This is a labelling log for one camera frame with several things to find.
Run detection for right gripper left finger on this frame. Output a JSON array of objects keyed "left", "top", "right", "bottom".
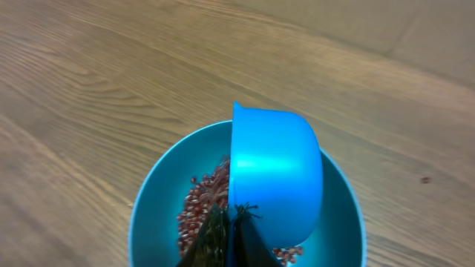
[{"left": 177, "top": 204, "right": 230, "bottom": 267}]

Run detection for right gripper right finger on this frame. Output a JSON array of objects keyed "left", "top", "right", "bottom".
[{"left": 232, "top": 204, "right": 283, "bottom": 267}]

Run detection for red beans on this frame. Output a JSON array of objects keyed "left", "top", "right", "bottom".
[{"left": 177, "top": 157, "right": 304, "bottom": 267}]

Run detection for blue plastic measuring scoop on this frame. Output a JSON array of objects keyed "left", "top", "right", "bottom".
[{"left": 229, "top": 102, "right": 323, "bottom": 248}]

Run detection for teal blue bowl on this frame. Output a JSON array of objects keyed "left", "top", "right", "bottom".
[{"left": 128, "top": 120, "right": 367, "bottom": 267}]

